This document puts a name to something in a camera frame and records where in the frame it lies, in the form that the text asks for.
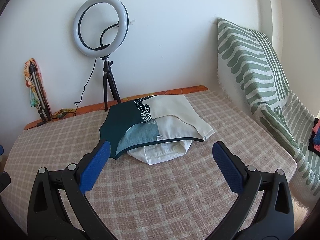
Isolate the black mini tripod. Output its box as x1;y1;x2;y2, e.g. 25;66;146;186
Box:
101;56;121;111

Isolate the colourful scarf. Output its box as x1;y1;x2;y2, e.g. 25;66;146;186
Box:
23;58;76;121

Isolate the cream and teal printed shirt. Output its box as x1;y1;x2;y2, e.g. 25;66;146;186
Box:
99;95;215;159

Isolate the pink plaid bed cover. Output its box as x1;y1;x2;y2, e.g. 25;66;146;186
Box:
1;90;297;239

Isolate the silver folded tripod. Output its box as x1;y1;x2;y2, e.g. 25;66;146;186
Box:
29;61;51;126

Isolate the black ring light cable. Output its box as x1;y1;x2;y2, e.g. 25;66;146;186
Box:
74;57;98;116

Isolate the white folded shirt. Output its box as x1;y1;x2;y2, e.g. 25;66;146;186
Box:
127;140;192;165

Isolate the white ring light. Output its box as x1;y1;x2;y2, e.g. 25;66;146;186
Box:
72;0;129;57

